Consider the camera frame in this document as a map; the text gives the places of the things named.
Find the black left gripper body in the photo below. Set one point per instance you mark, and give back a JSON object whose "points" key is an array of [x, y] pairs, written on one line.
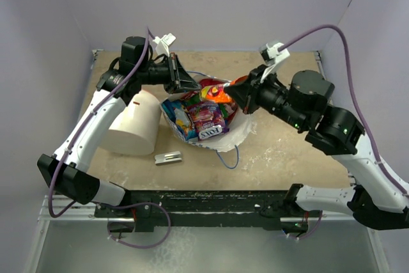
{"points": [[173, 85]]}

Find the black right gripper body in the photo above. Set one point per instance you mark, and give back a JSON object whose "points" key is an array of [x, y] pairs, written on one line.
{"points": [[261, 93]]}

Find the orange Fox's candy bag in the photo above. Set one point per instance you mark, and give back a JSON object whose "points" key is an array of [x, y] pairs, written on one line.
{"points": [[212, 90]]}

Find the blue checkered paper bag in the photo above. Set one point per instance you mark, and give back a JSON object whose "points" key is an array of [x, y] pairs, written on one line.
{"points": [[226, 145]]}

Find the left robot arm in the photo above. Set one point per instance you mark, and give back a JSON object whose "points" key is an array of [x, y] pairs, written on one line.
{"points": [[65, 171]]}

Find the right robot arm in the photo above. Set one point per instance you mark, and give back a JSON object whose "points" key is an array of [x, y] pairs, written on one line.
{"points": [[374, 201]]}

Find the purple Fox's berries bag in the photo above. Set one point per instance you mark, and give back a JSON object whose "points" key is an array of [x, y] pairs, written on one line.
{"points": [[208, 120]]}

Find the green snack packet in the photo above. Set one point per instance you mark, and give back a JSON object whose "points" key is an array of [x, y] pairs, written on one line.
{"points": [[227, 109]]}

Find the white paper roll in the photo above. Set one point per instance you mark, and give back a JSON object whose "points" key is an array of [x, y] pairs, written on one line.
{"points": [[134, 131]]}

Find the small silver metal block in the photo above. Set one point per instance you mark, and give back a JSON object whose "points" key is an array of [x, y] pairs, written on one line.
{"points": [[168, 158]]}

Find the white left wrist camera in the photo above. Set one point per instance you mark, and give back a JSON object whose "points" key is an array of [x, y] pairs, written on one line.
{"points": [[163, 44]]}

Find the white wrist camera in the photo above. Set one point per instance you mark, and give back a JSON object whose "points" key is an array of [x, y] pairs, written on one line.
{"points": [[163, 44], [274, 56]]}

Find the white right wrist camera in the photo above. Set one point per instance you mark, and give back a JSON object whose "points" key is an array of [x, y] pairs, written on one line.
{"points": [[274, 56]]}

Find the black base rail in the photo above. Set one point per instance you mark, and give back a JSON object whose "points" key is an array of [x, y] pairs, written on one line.
{"points": [[148, 209]]}

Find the aluminium frame rail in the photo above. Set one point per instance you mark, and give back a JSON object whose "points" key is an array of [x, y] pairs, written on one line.
{"points": [[76, 212]]}

